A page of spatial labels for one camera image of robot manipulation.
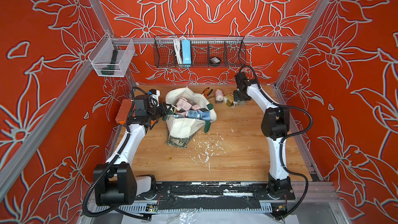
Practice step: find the black wire wall basket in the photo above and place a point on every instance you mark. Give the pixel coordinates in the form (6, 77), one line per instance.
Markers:
(231, 50)

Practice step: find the pink square pencil sharpener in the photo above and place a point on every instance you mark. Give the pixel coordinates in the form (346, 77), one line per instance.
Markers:
(183, 104)

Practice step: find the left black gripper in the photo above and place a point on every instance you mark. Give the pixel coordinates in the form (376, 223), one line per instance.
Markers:
(164, 111)

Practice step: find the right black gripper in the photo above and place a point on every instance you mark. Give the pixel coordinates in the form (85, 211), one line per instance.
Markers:
(241, 95)

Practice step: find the orange plastic tool case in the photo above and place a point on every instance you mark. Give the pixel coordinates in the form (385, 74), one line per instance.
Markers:
(125, 112)

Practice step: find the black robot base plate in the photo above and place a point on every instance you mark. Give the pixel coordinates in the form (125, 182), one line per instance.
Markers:
(212, 196)

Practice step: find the orange handled pliers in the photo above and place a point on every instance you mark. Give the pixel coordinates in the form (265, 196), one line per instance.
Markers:
(207, 92)

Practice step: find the cream tote bag green handles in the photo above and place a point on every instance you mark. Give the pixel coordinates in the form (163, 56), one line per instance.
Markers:
(181, 129)

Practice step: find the yellow pencil sharpener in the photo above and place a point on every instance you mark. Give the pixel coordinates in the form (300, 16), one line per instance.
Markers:
(229, 100)

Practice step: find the dark green flashlight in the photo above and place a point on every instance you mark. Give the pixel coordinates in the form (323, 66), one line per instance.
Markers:
(110, 69)

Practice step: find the light blue box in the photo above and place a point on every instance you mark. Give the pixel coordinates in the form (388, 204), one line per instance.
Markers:
(186, 52)

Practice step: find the small black device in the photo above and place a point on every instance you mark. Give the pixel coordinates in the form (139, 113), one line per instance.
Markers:
(214, 61)

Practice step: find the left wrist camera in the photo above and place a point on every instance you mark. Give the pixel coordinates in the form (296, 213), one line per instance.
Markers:
(155, 94)

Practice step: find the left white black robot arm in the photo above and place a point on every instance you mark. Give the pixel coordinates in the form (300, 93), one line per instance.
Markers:
(115, 182)

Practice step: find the clear acrylic wall bin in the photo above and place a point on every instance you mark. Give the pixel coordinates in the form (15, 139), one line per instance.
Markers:
(111, 57)

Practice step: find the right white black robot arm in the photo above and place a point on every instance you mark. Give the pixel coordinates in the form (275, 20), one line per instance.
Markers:
(274, 126)

